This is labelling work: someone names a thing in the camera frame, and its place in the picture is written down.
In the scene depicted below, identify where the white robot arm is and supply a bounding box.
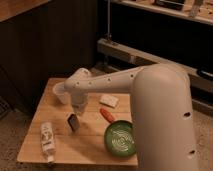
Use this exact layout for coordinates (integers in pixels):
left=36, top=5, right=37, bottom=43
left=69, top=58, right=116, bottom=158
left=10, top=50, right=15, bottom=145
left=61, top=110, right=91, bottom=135
left=65, top=64, right=199, bottom=171

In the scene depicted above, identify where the white cup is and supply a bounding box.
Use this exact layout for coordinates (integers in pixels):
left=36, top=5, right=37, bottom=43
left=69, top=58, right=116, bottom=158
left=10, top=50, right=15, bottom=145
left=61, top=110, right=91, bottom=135
left=52, top=82, right=70, bottom=105

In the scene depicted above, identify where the white sponge block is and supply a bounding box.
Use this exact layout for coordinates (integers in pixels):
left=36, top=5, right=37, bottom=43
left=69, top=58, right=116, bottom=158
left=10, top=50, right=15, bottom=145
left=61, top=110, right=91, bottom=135
left=100, top=94, right=119, bottom=108

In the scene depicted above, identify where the orange carrot toy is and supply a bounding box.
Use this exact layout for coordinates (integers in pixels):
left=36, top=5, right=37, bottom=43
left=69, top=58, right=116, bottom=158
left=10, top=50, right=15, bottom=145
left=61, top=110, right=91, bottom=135
left=100, top=108, right=115, bottom=123

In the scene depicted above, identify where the wooden board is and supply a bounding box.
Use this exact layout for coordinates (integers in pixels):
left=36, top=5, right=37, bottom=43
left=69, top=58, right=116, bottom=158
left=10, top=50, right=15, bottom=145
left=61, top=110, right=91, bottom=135
left=17, top=78, right=137, bottom=166

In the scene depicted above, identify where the white tube with label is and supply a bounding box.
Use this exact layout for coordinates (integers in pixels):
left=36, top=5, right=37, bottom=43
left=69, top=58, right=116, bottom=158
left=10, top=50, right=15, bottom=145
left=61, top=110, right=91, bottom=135
left=40, top=122, right=56, bottom=163

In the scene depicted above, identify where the green patterned plate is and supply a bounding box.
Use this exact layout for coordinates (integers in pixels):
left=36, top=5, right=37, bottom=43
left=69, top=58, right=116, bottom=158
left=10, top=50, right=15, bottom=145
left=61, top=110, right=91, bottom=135
left=104, top=120, right=136, bottom=158

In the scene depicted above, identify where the metal shelf rail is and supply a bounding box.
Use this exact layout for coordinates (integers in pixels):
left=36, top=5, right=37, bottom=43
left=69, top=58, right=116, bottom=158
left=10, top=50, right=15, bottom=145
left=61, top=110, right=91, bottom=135
left=97, top=38, right=213, bottom=93

